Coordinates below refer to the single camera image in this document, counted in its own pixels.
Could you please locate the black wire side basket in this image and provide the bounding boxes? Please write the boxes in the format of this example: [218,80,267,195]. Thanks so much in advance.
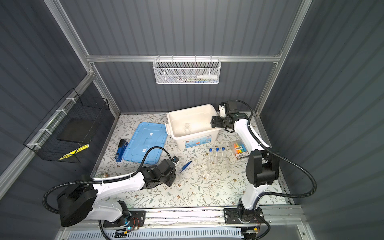
[24,90,111,164]

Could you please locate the blue plastic tweezers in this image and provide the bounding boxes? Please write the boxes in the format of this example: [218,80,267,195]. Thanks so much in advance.
[179,161,193,173]

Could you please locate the black pad in basket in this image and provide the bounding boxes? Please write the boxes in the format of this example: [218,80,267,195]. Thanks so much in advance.
[57,119,100,144]

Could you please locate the white wire wall basket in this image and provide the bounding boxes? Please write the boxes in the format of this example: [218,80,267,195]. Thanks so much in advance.
[153,59,222,85]

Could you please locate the clear test tube rack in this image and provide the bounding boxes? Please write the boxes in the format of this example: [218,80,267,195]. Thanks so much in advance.
[203,149,229,181]

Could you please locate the white plastic storage bin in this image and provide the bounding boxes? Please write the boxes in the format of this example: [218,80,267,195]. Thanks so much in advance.
[166,104,221,151]

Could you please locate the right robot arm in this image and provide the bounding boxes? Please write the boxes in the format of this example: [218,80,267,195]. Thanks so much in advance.
[211,100,318,211]

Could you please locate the blue plastic bin lid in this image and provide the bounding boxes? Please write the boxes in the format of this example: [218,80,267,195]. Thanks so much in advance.
[122,122,168,163]

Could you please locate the white bottle in basket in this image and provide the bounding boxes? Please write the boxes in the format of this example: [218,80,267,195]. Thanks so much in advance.
[197,74,219,81]

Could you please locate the highlighter pen pack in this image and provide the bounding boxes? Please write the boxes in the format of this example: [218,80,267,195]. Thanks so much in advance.
[230,140,249,160]

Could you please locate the blue stapler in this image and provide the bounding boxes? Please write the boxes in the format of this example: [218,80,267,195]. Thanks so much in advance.
[115,139,128,163]

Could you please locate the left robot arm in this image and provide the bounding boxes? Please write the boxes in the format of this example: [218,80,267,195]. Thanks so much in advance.
[42,154,179,227]

